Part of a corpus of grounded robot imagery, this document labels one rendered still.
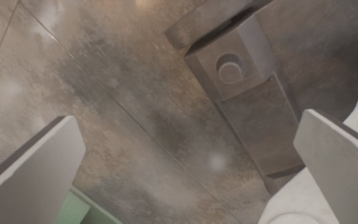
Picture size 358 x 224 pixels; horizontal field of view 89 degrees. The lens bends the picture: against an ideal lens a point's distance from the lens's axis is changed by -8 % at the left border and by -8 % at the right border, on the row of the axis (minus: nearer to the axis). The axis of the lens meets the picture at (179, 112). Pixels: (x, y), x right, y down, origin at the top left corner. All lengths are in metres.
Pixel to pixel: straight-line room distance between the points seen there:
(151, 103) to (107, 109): 0.18
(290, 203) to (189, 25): 0.30
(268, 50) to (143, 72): 0.39
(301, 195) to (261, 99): 0.22
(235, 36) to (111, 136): 0.65
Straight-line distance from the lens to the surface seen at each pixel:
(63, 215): 1.27
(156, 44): 0.60
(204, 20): 0.36
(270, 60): 0.39
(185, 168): 0.84
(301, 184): 0.26
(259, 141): 0.48
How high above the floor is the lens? 0.56
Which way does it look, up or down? 56 degrees down
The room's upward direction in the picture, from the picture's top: 158 degrees counter-clockwise
